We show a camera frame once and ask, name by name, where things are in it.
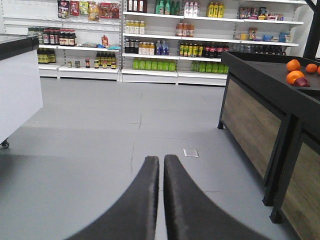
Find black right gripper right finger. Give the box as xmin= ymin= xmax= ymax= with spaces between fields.
xmin=163 ymin=154 xmax=265 ymax=240

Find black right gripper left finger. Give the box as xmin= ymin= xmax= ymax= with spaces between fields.
xmin=69 ymin=156 xmax=160 ymax=240

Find black wooden produce stand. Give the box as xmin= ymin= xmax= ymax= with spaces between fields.
xmin=218 ymin=51 xmax=320 ymax=240

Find white chest freezer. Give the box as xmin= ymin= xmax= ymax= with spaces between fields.
xmin=0 ymin=33 xmax=43 ymax=149

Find orange fruit front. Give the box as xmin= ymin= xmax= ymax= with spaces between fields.
xmin=286 ymin=70 xmax=305 ymax=85

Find orange fruit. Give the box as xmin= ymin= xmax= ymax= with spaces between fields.
xmin=286 ymin=59 xmax=301 ymax=73
xmin=286 ymin=70 xmax=305 ymax=85
xmin=305 ymin=63 xmax=318 ymax=74

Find purple sweet potato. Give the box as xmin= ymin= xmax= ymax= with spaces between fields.
xmin=293 ymin=77 xmax=310 ymax=87

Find white supermarket shelf unit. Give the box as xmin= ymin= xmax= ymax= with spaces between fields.
xmin=0 ymin=0 xmax=304 ymax=86

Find orange fruit back left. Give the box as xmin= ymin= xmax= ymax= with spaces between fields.
xmin=286 ymin=59 xmax=301 ymax=73

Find orange fruit back right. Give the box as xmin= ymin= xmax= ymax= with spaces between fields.
xmin=305 ymin=63 xmax=318 ymax=74

